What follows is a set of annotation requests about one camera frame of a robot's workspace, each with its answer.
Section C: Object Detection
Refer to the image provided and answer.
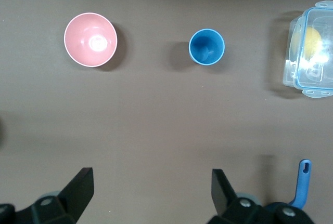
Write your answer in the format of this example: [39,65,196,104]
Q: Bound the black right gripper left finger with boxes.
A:
[31,167,94,224]

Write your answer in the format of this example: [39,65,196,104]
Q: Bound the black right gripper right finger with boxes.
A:
[210,169,274,224]

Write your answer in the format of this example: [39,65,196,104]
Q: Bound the pink bowl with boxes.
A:
[63,12,118,68]

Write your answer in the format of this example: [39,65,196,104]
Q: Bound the brown table cover sheet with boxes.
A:
[0,0,333,224]

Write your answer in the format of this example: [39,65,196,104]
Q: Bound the clear plastic container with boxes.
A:
[283,0,333,99]

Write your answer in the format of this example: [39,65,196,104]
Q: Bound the blue cup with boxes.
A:
[188,28,226,66]

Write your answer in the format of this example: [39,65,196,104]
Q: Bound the yellow round food item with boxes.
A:
[291,27,324,61]

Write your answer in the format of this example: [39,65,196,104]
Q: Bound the dark pot with blue handle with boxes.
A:
[287,159,312,209]

